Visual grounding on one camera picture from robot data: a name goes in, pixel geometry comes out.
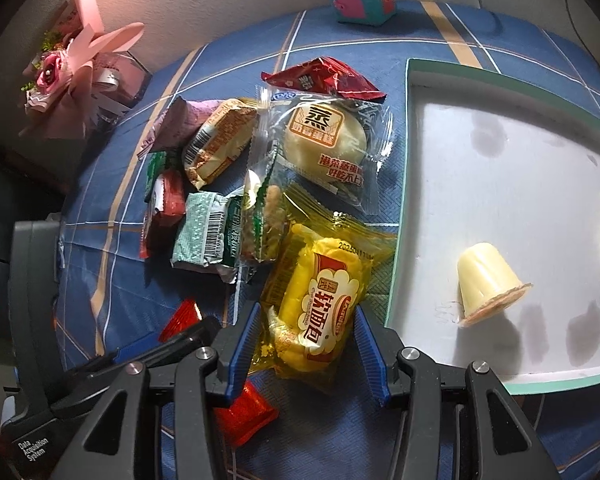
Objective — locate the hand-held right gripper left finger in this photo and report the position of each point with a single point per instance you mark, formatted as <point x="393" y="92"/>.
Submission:
<point x="242" y="345"/>

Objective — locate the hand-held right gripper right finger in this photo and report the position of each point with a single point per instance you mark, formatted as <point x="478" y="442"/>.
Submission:
<point x="370" y="355"/>

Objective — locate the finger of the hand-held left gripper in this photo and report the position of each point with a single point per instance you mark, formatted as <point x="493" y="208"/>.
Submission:
<point x="90" y="382"/>
<point x="200" y="332"/>

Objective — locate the small red candy packet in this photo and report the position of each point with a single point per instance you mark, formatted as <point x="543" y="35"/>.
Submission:
<point x="180" y="317"/>
<point x="247" y="412"/>

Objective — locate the yellow bread packet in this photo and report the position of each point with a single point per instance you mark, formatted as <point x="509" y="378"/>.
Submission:
<point x="320" y="280"/>

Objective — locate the green and white snack packet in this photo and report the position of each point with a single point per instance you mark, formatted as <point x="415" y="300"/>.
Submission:
<point x="200" y="235"/>

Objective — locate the clear peanut packet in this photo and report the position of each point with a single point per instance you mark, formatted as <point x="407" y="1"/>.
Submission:
<point x="265" y="220"/>

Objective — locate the red and green snack packet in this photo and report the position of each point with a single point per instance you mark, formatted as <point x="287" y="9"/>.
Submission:
<point x="167" y="205"/>

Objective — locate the white tray with teal rim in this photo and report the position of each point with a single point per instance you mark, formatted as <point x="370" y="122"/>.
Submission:
<point x="480" y="160"/>

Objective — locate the dark furniture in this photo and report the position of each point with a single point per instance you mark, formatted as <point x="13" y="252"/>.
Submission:
<point x="0" y="220"/>

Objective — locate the pale yellow jelly cup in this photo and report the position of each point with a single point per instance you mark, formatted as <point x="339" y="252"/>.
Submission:
<point x="485" y="280"/>

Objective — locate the brown cake packet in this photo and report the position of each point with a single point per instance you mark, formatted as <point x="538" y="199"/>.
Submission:
<point x="220" y="140"/>

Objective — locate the purple snack packet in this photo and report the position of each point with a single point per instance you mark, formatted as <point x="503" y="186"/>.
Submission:
<point x="175" y="125"/>

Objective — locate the clear steamed cake packet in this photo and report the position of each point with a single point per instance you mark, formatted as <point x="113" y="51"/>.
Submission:
<point x="325" y="135"/>

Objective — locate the pink flower bouquet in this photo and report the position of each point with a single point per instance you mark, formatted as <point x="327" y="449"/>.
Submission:
<point x="55" y="67"/>

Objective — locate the red triangular snack packet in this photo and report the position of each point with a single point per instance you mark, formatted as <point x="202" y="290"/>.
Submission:
<point x="325" y="80"/>

